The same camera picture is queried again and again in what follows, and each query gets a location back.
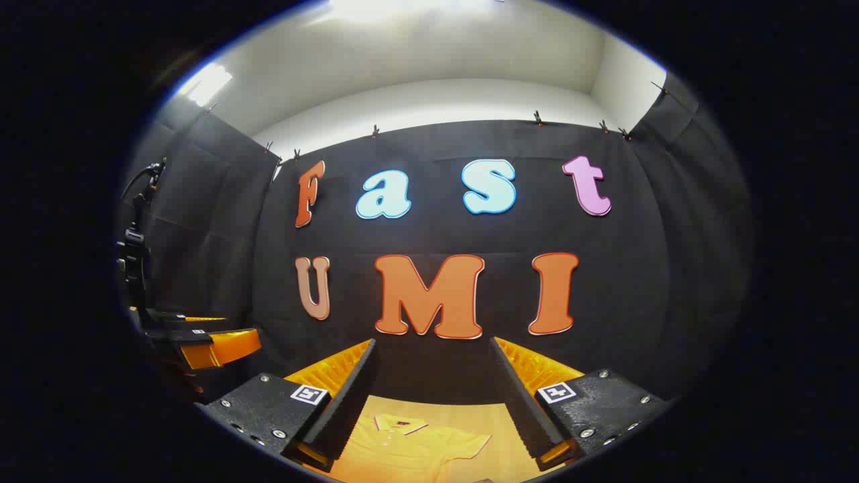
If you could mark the row of black cloth clips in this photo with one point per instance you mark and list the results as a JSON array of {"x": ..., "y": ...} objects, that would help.
[{"x": 537, "y": 119}]

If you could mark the orange collared T-shirt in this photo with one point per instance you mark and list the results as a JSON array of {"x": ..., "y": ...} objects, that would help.
[{"x": 409, "y": 449}]

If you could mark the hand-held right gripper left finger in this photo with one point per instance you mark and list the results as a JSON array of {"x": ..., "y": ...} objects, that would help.
[{"x": 349, "y": 396}]

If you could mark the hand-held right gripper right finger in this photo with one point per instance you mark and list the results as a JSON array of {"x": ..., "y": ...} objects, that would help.
[{"x": 517, "y": 396}]

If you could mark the ceiling light panel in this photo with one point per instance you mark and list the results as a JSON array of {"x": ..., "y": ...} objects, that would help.
[{"x": 205, "y": 84}]

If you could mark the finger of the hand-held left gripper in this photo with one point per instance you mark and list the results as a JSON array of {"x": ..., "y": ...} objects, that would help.
[
  {"x": 174, "y": 316},
  {"x": 225, "y": 347}
]

